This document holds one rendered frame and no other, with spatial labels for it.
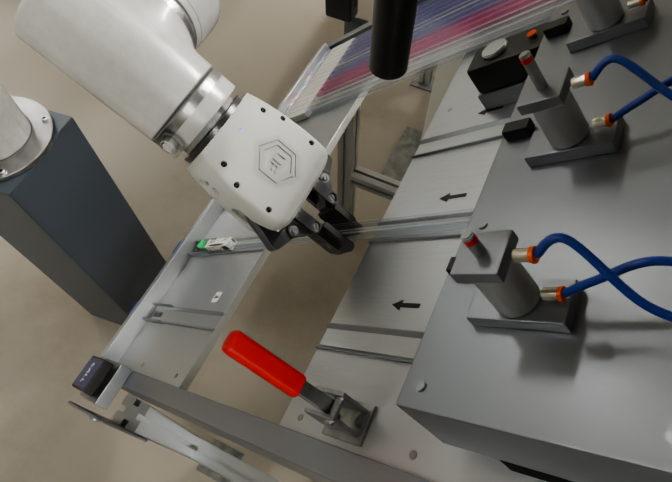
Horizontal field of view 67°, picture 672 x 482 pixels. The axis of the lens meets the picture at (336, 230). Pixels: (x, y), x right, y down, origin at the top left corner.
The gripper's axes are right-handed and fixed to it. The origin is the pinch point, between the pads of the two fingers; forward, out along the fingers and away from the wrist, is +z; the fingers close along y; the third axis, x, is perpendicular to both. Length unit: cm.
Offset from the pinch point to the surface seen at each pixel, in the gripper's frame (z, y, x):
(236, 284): -1.6, -6.1, 14.6
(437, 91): 29, 83, 52
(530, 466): 3.6, -17.1, -25.4
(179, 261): -5.8, -2.9, 31.8
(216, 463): 26, -24, 59
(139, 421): 3.0, -23.5, 36.1
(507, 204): -1.0, -4.1, -23.2
